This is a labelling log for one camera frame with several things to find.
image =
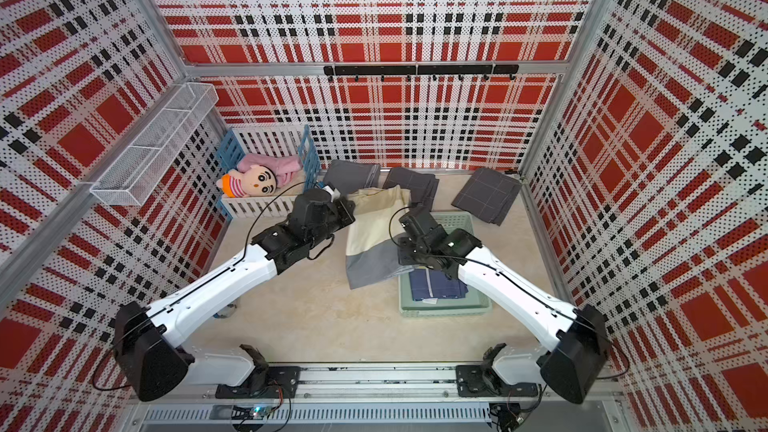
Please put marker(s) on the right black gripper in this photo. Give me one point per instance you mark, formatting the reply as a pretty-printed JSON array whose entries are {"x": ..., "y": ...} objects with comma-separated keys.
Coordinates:
[{"x": 405, "y": 256}]

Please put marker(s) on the green circuit board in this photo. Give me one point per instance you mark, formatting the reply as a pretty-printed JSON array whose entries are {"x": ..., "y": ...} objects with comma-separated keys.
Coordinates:
[{"x": 254, "y": 412}]

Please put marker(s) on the beige grey pillowcase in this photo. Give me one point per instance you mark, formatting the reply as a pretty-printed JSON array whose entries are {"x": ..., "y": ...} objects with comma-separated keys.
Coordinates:
[{"x": 371, "y": 255}]

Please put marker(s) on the black wall hook rail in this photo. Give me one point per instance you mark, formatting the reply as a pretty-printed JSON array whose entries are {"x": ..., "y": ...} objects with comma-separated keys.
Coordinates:
[{"x": 481, "y": 70}]

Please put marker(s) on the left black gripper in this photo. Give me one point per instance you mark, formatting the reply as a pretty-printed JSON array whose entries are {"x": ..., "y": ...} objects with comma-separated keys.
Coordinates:
[{"x": 340, "y": 206}]

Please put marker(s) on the white blue slatted crate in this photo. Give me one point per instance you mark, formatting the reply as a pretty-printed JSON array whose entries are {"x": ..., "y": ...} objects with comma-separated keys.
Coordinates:
[{"x": 273, "y": 141}]

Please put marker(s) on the pink plush doll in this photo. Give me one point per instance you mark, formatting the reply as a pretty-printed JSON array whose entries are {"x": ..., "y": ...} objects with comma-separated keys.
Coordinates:
[{"x": 258, "y": 176}]

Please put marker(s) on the blue striped pillowcase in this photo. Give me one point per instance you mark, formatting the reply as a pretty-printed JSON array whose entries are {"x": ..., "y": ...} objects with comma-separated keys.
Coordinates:
[{"x": 427, "y": 284}]

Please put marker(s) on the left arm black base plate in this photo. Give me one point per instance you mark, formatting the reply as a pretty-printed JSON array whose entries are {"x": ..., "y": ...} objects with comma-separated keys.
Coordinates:
[{"x": 264, "y": 381}]

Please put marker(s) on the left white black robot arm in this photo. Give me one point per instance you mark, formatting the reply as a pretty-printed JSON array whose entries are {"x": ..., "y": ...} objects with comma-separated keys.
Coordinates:
[{"x": 149, "y": 340}]

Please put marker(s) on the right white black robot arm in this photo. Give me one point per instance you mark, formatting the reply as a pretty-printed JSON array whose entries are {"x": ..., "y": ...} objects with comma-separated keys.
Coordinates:
[{"x": 575, "y": 340}]

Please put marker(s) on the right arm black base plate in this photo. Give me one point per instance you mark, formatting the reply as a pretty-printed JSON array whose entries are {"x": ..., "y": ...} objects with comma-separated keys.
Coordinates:
[{"x": 481, "y": 381}]

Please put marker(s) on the grey checked pillowcase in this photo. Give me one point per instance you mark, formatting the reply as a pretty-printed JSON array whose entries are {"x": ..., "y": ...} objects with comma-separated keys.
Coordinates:
[
  {"x": 488, "y": 195},
  {"x": 422, "y": 186}
]

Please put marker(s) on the plain grey folded pillowcase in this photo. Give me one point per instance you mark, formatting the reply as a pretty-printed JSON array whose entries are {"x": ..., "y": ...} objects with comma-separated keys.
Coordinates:
[{"x": 349, "y": 177}]

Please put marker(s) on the white wire mesh shelf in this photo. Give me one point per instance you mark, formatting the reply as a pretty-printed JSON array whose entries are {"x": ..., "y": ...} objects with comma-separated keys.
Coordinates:
[{"x": 133, "y": 175}]

